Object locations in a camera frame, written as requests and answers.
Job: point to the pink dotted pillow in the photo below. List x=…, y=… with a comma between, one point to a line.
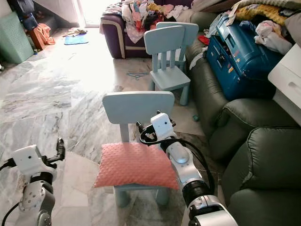
x=134, y=165

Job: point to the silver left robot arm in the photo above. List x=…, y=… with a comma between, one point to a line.
x=37, y=197

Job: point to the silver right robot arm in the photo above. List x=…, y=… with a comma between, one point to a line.
x=181, y=162

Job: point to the dark green leather sofa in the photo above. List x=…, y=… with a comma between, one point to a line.
x=263, y=155

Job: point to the light blue plastic child chair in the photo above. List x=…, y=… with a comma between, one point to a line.
x=191, y=30
x=164, y=44
x=136, y=106

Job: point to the purple armchair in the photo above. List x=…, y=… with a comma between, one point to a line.
x=113, y=40

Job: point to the blue floor mat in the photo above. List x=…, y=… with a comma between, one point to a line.
x=75, y=39

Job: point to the red cloth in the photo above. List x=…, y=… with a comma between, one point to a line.
x=204, y=40

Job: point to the colourful clothes pile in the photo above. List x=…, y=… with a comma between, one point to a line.
x=138, y=16

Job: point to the orange cloth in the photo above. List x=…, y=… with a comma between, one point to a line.
x=44, y=34

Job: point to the pale green laundry basket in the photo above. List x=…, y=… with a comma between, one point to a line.
x=16, y=40

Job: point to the blue hard suitcase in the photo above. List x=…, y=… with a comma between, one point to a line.
x=240, y=66

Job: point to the black appliance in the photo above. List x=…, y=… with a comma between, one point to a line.
x=23, y=7

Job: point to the white box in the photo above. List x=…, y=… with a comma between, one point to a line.
x=287, y=75

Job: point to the pink white crumpled cloth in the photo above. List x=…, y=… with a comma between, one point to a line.
x=270, y=35

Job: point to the yellow patterned blanket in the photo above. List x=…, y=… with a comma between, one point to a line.
x=268, y=13

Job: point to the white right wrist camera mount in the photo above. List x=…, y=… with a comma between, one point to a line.
x=162, y=125

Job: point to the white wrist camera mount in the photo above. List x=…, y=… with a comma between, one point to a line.
x=28, y=160
x=162, y=125

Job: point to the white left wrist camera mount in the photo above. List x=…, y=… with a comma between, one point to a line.
x=28, y=160

